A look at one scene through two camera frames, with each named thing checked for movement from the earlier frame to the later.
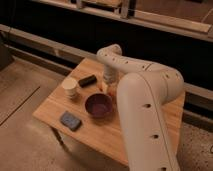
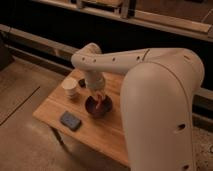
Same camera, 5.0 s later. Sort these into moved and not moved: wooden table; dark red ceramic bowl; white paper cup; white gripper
Moved: white gripper
Not moved: white paper cup; wooden table; dark red ceramic bowl
